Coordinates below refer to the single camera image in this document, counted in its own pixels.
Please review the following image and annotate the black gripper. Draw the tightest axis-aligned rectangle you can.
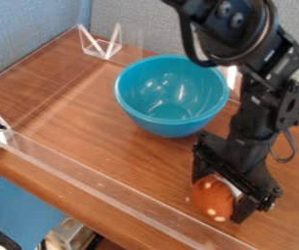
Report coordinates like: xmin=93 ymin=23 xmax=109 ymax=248
xmin=192 ymin=132 xmax=282 ymax=224

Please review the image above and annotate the brown spotted toy mushroom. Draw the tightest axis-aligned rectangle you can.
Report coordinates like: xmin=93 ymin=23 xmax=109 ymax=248
xmin=192 ymin=176 xmax=234 ymax=223

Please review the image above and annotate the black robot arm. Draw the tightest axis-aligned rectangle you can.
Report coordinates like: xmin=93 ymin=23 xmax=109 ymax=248
xmin=161 ymin=0 xmax=299 ymax=224

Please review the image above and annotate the blue plastic bowl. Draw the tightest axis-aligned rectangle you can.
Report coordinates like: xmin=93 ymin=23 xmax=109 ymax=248
xmin=114 ymin=55 xmax=229 ymax=138

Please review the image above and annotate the clear acrylic front barrier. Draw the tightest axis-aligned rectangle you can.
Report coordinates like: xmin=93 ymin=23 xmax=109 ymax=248
xmin=0 ymin=127 xmax=257 ymax=250

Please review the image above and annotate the clear acrylic barrier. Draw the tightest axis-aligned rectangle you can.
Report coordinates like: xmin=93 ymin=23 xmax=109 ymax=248
xmin=0 ymin=127 xmax=257 ymax=250
xmin=110 ymin=28 xmax=299 ymax=129

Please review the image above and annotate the clear box under table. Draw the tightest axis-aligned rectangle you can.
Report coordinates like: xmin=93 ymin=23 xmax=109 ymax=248
xmin=34 ymin=218 xmax=95 ymax=250

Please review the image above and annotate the clear acrylic back barrier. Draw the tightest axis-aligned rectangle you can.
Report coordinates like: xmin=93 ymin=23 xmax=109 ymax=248
xmin=110 ymin=28 xmax=299 ymax=129

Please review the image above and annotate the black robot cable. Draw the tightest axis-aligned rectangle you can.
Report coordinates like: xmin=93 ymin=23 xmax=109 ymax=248
xmin=268 ymin=128 xmax=297 ymax=164

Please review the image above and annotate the clear acrylic corner bracket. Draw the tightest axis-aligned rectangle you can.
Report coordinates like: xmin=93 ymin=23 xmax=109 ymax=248
xmin=77 ymin=23 xmax=122 ymax=60

